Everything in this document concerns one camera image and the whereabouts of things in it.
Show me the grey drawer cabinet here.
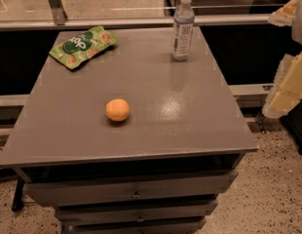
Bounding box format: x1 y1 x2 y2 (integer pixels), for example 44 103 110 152
0 27 257 234

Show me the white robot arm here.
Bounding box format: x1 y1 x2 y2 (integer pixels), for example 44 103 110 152
262 0 302 119

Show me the blue plastic water bottle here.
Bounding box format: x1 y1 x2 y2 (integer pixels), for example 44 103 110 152
171 0 195 60

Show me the black table leg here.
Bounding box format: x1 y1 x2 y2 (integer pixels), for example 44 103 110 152
12 177 24 213

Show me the metal railing frame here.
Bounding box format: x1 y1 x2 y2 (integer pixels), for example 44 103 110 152
0 0 302 109

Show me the orange fruit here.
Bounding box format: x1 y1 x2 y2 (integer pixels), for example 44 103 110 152
105 98 130 122

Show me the green snack bag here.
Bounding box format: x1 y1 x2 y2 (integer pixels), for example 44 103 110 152
50 26 118 70

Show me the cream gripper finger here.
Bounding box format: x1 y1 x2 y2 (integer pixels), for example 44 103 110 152
262 54 302 119
268 0 301 26

